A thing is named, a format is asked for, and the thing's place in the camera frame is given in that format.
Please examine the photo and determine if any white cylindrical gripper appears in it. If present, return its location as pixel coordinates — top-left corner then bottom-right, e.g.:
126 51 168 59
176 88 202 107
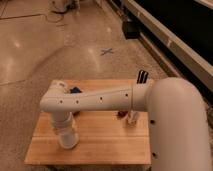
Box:
50 112 73 135

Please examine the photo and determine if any white ceramic cup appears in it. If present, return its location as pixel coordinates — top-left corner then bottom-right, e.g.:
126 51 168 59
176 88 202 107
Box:
59 132 79 149

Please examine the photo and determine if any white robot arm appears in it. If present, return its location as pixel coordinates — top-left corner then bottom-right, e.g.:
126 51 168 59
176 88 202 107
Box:
40 77 213 171

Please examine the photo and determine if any blue eraser block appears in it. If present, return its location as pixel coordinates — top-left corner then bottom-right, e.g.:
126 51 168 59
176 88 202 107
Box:
70 87 82 94

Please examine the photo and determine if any wooden table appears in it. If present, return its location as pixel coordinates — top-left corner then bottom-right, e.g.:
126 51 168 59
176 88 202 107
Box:
25 80 151 165

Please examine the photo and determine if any brown chip bag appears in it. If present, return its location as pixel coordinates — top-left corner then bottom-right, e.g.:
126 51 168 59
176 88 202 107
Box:
117 111 127 118

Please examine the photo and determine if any black box on floor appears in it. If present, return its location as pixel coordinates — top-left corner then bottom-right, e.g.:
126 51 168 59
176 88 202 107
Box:
122 21 140 39

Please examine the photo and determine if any white machine base with cables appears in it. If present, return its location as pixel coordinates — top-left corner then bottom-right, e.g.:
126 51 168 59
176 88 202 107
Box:
49 0 80 13

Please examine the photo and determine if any long metal rail frame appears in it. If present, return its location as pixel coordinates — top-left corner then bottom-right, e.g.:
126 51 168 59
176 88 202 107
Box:
112 0 213 88

